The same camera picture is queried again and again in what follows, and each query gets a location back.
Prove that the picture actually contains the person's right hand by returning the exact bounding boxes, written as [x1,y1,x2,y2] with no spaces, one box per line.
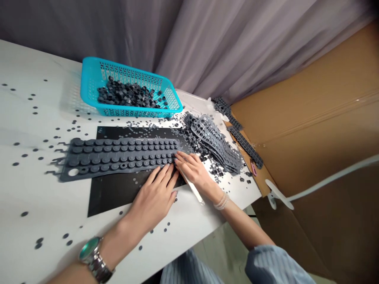
[174,150,223,204]

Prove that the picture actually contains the large cardboard box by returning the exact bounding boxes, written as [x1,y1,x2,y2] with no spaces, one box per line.
[223,20,379,284]

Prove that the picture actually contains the turquoise plastic basket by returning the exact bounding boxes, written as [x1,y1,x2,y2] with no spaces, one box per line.
[80,56,184,119]

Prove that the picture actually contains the black work mat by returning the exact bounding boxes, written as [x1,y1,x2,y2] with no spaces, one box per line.
[87,126,197,218]

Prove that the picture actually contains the grey rubber strip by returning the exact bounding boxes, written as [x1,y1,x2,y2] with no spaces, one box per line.
[227,126,265,170]
[212,97,246,131]

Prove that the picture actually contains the person's body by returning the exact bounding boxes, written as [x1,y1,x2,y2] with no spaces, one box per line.
[159,248,226,284]

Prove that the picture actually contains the scattered grey rubber discs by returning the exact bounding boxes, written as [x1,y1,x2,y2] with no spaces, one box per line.
[0,78,255,251]

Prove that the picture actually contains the grey curtain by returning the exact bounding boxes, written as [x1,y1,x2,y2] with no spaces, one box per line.
[0,0,379,105]

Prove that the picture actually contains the grey rubber button sheet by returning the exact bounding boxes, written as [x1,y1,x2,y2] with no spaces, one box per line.
[44,136,182,183]

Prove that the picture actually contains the white clamp lamp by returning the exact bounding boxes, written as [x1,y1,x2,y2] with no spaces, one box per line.
[265,153,379,211]

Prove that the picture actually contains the stack of perforated rubber sheets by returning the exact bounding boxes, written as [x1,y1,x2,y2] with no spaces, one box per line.
[182,112,247,177]

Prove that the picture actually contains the person's left hand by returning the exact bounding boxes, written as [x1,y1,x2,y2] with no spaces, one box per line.
[128,164,180,230]

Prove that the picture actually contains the pile of grey rubber caps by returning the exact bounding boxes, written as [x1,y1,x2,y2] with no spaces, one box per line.
[97,75,169,110]

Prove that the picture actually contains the white handled cutting tool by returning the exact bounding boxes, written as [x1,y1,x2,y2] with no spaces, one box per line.
[177,167,206,206]

